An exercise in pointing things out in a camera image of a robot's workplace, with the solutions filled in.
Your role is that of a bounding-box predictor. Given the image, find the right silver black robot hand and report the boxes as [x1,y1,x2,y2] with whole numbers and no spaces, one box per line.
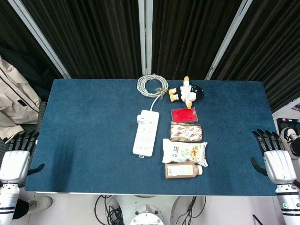
[250,128,297,186]

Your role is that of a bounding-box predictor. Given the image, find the blue table mat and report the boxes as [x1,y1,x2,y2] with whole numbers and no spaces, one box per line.
[25,78,288,196]

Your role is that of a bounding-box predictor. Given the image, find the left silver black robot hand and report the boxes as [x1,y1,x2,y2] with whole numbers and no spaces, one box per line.
[0,130,45,185]

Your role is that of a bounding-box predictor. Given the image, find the black white plush toy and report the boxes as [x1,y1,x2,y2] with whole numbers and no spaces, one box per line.
[168,75,204,109]

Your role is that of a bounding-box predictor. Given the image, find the black white sneaker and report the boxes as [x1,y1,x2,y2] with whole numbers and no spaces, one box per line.
[280,127,300,161]

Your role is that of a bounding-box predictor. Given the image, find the white grey robot base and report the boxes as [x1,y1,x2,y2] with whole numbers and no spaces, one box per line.
[112,194,188,225]

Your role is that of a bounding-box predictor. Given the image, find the brown red snack pack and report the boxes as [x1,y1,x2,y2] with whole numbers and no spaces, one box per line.
[169,121,203,143]

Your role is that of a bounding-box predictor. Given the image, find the red packet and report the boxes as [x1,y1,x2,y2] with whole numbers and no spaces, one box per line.
[170,107,200,124]

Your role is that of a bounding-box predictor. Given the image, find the beige jacket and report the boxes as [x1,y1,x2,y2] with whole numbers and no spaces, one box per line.
[0,55,42,144]

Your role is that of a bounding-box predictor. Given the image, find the black device with purple mark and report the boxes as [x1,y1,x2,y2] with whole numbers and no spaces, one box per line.
[276,117,300,136]

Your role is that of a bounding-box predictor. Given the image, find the brown twine tie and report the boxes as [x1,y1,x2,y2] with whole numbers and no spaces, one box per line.
[155,87,167,101]

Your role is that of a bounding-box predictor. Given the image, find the black trouser leg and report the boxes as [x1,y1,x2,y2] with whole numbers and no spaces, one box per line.
[12,199,30,221]

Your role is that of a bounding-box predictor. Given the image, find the beige shoe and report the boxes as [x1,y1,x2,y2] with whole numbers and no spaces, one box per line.
[27,196,53,214]

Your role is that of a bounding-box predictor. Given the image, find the black pleated curtain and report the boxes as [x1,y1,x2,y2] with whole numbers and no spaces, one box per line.
[0,0,64,104]
[210,0,300,113]
[22,0,143,79]
[151,0,243,80]

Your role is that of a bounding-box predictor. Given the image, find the white power strip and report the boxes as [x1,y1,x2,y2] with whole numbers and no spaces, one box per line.
[132,109,160,159]

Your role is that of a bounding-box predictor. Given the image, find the brown drink bottle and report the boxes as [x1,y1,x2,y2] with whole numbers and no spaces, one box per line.
[164,163,203,180]

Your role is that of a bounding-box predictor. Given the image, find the white snack bag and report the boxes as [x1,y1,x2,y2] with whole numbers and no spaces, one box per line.
[161,138,209,167]

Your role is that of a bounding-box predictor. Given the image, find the black floor cables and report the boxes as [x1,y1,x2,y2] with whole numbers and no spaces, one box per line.
[94,194,124,225]
[174,195,207,225]

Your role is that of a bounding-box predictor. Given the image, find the white cable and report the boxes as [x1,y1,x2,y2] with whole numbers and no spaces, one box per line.
[136,74,169,112]

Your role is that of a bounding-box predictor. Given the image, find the aluminium frame post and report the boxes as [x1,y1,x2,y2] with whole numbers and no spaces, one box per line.
[8,0,71,79]
[204,0,254,80]
[138,0,153,75]

